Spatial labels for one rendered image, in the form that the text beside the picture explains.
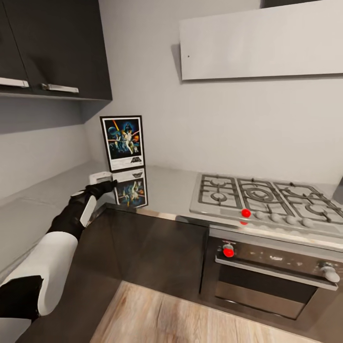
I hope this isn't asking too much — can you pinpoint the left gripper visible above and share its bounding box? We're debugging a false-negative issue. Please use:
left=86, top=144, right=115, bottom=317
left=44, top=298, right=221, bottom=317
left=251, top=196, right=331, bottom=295
left=85, top=180, right=117, bottom=197

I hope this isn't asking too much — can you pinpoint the poster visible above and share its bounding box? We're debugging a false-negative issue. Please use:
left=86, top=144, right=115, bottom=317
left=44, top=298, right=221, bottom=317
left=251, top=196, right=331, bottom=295
left=100, top=115, right=145, bottom=172

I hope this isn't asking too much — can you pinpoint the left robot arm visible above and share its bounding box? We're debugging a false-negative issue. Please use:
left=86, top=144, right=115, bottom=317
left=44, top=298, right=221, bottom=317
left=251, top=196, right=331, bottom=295
left=0, top=171, right=117, bottom=343

